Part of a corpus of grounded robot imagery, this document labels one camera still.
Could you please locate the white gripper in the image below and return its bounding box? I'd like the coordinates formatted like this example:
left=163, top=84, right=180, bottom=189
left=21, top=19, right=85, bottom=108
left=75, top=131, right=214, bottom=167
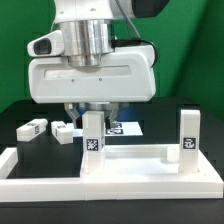
left=28, top=45, right=156, bottom=122

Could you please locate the white desk top tray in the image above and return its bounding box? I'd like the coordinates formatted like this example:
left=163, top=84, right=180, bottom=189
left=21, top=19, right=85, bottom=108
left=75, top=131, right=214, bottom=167
left=80, top=144, right=222, bottom=184

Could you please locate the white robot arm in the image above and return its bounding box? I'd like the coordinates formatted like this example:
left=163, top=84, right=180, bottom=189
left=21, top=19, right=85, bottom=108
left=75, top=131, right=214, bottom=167
left=27, top=0, right=170, bottom=120

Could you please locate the marker tag sheet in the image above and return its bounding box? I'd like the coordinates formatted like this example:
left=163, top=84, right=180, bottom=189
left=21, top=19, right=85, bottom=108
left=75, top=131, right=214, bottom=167
left=67, top=122, right=143, bottom=137

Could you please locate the white U-shaped frame fence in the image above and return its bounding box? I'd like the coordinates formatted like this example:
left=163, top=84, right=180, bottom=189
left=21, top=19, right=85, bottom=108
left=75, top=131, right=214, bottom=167
left=0, top=148, right=224, bottom=203

